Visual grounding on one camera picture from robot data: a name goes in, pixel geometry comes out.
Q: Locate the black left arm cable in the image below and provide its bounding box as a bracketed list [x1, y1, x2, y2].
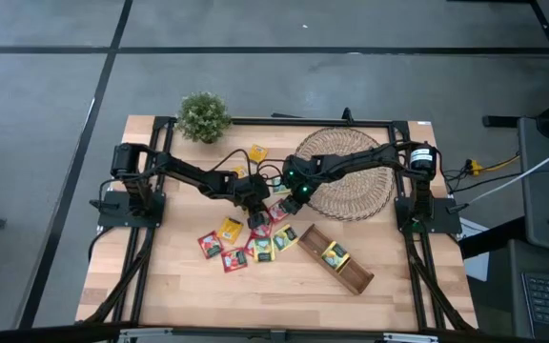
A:
[210, 148, 256, 178]

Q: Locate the white cable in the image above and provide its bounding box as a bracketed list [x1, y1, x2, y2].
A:
[467, 139, 549, 206]

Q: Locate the black metal table frame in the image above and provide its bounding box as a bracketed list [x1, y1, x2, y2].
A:
[74, 107, 479, 334]

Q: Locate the round woven placemat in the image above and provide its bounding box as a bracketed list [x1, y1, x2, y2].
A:
[295, 126, 397, 223]

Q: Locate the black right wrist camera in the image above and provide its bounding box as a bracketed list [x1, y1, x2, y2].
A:
[280, 195, 303, 216]

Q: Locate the small green potted plant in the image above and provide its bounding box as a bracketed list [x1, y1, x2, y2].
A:
[175, 91, 234, 146]

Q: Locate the black floor cable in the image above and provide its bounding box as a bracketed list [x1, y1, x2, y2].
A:
[440, 159, 526, 194]

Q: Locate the silver bracket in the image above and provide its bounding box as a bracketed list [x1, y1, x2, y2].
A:
[381, 332, 440, 343]
[116, 326, 175, 342]

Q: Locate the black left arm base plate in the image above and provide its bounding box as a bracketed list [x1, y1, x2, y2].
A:
[96, 190, 166, 229]

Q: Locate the black camera rig beam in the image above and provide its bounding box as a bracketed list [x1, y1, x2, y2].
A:
[0, 321, 549, 343]

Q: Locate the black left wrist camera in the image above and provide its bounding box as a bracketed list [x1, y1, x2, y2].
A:
[247, 212, 271, 230]

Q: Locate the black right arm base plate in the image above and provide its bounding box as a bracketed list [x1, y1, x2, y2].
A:
[395, 195, 462, 234]

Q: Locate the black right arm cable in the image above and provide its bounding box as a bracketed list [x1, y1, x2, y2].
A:
[256, 161, 289, 192]

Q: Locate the grey cart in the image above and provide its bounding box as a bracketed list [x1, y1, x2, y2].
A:
[517, 116, 549, 256]

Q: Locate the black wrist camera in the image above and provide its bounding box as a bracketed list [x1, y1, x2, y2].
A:
[280, 195, 303, 216]
[247, 212, 271, 230]

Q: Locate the yellow power cord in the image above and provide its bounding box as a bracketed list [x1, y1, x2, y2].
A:
[464, 154, 522, 176]

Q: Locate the black stand leg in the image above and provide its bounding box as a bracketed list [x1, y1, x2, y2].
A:
[481, 90, 549, 139]

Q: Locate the grey desk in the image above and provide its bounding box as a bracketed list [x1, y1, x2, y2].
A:
[506, 237, 549, 343]

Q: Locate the white paper sheet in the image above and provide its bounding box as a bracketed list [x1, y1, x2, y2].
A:
[458, 217, 491, 283]

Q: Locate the wooden three-compartment tea box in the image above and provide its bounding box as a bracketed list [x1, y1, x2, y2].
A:
[296, 223, 376, 296]

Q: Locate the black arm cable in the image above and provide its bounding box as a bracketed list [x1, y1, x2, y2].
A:
[210, 148, 256, 178]
[256, 161, 289, 192]

